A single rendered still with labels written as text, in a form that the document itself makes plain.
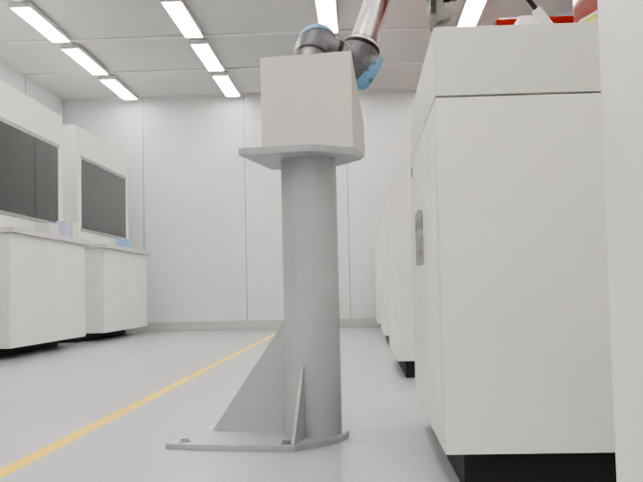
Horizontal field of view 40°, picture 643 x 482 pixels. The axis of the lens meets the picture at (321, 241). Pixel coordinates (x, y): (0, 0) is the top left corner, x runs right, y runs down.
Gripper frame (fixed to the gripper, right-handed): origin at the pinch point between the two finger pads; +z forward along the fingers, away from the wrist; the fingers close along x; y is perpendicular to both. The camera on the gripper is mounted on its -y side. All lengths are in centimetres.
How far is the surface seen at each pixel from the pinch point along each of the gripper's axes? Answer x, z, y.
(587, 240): -50, 60, 26
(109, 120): 796, -140, -313
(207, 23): 516, -165, -147
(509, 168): -50, 44, 11
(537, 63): -50, 23, 17
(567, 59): -50, 22, 24
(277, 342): 24, 83, -45
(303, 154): 10.9, 30.7, -35.4
